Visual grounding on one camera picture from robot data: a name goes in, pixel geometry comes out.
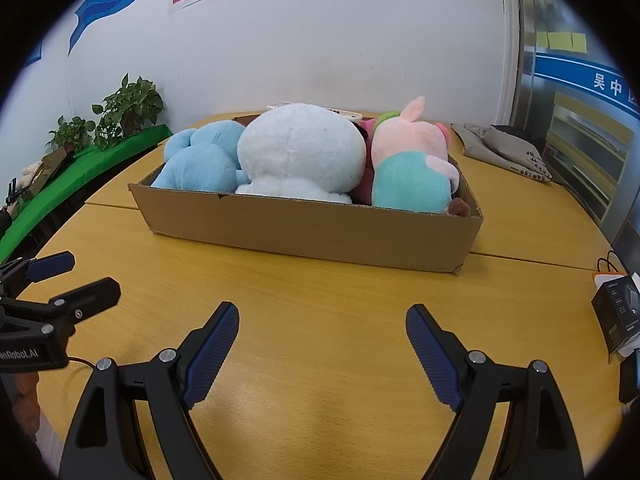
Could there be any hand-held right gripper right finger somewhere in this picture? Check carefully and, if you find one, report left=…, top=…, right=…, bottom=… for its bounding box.
left=406, top=304, right=586, bottom=480

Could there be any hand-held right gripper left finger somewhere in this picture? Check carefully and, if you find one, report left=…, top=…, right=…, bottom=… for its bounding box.
left=59, top=301, right=240, bottom=480

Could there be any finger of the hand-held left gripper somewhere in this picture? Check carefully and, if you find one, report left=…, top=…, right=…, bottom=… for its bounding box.
left=0, top=276, right=122, bottom=335
left=0, top=252, right=76, bottom=297

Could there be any cardboard box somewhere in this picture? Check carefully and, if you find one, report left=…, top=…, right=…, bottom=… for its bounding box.
left=127, top=114, right=485, bottom=277

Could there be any pink pig plush toy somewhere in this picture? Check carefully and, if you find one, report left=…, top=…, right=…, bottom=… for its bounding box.
left=370, top=96, right=460, bottom=215

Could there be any blue plush toy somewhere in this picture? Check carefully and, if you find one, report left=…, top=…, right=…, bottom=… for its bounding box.
left=150, top=121, right=251, bottom=193

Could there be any white plush toy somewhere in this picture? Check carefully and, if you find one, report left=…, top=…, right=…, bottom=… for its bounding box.
left=235, top=103, right=368, bottom=206

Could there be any wooden desktop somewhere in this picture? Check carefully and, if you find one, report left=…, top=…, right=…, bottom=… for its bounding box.
left=37, top=109, right=632, bottom=480

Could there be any person's left hand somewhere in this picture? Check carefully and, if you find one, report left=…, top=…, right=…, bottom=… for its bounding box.
left=12, top=372, right=44, bottom=443

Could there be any black stand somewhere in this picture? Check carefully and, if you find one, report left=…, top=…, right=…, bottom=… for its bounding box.
left=4, top=177, right=31, bottom=207

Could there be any brown box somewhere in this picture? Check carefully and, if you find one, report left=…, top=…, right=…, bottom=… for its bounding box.
left=30, top=146, right=76, bottom=196

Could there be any small potted plant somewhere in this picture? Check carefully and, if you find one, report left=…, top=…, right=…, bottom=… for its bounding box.
left=46, top=116, right=97, bottom=153

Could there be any large potted plant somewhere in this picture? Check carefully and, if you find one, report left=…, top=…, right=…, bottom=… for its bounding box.
left=91, top=73, right=166, bottom=151

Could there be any orange white charger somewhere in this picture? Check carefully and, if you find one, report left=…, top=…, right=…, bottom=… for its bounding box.
left=590, top=270, right=632, bottom=292

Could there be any black carton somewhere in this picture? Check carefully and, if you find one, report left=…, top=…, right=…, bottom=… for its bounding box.
left=591, top=275, right=640, bottom=356

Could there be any black device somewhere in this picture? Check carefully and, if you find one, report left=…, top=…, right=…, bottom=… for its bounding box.
left=619, top=357, right=640, bottom=404

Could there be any grey cloth bag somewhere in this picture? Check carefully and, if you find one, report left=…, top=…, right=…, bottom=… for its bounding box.
left=450, top=122, right=555, bottom=187

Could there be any glass door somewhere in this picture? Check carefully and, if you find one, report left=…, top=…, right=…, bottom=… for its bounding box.
left=514, top=0, right=640, bottom=247

